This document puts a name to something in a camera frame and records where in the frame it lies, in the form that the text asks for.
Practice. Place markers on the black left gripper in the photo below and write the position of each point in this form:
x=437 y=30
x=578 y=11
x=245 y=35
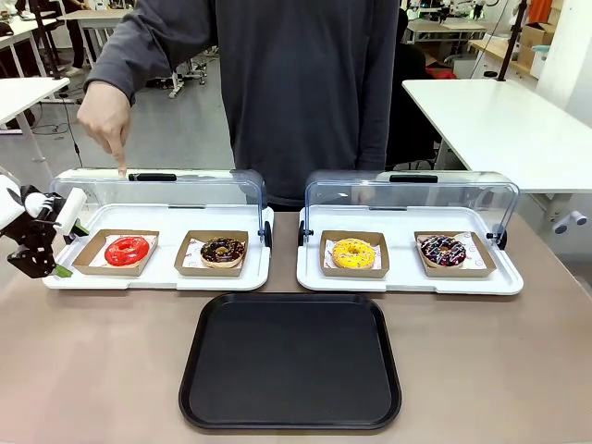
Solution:
x=33 y=250

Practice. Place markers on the person's right forearm grey sleeve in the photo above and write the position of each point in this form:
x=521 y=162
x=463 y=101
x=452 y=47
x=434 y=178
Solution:
x=139 y=51

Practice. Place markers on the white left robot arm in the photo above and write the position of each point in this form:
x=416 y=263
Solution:
x=8 y=203

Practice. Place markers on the cardboard donut tray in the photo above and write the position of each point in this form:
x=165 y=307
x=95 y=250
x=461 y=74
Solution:
x=208 y=272
x=83 y=268
x=462 y=272
x=351 y=273

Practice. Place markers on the red glazed donut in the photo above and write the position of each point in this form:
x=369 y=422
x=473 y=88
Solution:
x=115 y=257

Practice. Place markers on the chocolate donut with nuts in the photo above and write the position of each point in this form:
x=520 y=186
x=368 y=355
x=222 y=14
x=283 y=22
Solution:
x=208 y=259

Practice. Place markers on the black plastic serving tray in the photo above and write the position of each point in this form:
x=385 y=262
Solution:
x=291 y=361

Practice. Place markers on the yellow sprinkled donut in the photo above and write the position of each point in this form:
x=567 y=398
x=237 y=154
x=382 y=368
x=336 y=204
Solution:
x=342 y=260

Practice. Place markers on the dark donut with white stripes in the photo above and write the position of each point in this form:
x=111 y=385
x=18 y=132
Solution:
x=430 y=257

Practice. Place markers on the person's right hand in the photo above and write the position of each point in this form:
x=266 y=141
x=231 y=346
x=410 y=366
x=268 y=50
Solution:
x=105 y=115

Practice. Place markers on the white display case base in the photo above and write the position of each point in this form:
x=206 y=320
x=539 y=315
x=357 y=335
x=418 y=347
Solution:
x=162 y=282
x=398 y=285

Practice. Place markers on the clear display case lid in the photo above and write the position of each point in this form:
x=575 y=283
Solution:
x=416 y=194
x=185 y=189

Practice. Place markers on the small white table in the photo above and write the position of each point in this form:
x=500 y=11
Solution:
x=28 y=97

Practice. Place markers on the background person in black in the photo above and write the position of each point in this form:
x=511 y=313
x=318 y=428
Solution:
x=76 y=32

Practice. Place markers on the person's torso grey sweater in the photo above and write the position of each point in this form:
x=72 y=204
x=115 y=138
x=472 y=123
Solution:
x=305 y=92

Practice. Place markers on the black office chair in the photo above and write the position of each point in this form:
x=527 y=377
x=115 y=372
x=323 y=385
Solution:
x=411 y=102

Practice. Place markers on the white background desk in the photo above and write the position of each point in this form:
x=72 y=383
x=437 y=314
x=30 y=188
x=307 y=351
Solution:
x=444 y=28

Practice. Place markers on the large white table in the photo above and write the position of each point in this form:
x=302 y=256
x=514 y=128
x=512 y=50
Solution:
x=499 y=125

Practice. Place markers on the wooden workbench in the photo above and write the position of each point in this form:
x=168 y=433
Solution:
x=495 y=51

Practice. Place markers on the cardboard box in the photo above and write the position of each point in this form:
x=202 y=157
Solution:
x=536 y=41

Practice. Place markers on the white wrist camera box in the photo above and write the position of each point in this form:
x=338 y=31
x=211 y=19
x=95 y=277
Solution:
x=70 y=212

